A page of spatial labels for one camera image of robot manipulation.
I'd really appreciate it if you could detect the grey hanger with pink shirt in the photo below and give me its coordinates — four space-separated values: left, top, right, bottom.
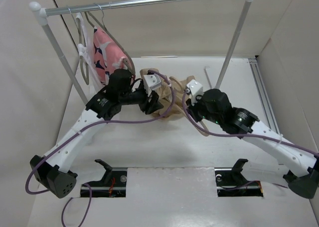
84 3 136 75

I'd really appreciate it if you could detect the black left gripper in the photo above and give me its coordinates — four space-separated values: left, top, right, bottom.
120 83 163 113

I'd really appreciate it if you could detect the aluminium rail right side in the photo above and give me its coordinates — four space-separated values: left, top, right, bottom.
248 58 281 135

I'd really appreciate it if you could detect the pink patterned shirt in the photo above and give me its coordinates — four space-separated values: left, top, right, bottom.
93 26 128 85

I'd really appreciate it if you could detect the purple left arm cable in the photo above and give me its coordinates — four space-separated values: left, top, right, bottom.
25 69 175 227

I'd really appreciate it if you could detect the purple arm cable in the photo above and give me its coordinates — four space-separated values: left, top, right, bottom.
182 89 319 157
25 69 175 227

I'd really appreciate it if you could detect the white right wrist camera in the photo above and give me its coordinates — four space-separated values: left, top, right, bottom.
186 79 204 106

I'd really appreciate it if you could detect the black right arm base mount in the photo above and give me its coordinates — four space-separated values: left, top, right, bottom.
215 159 263 197

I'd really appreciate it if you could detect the white garment on hanger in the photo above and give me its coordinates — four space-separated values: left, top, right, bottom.
75 12 103 94

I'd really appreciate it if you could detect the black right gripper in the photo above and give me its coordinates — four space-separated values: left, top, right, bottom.
185 92 222 125

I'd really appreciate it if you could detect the beige t shirt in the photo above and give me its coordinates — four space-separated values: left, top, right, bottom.
151 76 195 120

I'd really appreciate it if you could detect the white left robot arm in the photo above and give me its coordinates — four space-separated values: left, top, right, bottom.
25 69 163 199

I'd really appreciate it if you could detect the white clothes rack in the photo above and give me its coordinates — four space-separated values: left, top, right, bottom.
29 0 253 103

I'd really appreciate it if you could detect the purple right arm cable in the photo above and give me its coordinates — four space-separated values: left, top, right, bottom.
182 89 319 157

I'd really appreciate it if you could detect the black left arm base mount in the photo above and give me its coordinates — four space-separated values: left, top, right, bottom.
88 159 128 198

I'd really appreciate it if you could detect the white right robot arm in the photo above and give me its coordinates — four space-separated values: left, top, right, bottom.
182 89 319 199

